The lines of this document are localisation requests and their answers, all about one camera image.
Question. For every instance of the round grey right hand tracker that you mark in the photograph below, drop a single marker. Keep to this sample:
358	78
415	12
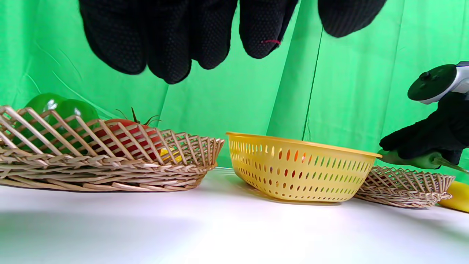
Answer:
432	82

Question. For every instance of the green background cloth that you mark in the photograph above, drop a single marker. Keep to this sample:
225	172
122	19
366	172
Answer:
256	95

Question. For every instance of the green bell pepper object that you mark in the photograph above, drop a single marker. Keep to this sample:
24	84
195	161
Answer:
75	108

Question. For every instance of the yellow mango object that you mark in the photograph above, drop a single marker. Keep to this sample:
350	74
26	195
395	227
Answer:
458	196

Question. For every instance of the round wicker basket container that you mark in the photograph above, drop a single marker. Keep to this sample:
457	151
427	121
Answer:
403	187

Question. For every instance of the red tomato object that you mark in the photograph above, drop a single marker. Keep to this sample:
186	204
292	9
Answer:
124	137

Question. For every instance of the long green pepper object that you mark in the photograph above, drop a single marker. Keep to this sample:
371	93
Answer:
421	161

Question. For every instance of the person's right hand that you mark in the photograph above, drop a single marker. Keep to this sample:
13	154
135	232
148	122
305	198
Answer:
436	132

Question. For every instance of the small yellow pepper object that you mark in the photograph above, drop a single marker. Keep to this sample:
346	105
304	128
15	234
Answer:
166	154

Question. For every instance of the yellow plastic basket container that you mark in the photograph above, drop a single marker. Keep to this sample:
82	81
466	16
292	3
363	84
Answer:
300	176

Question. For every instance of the orange fruit object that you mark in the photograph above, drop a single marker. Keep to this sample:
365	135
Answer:
295	155

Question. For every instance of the person's left hand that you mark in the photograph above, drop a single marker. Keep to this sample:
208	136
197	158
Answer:
168	36

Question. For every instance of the oval wicker basket container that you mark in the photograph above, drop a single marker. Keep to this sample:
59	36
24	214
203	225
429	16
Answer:
110	172

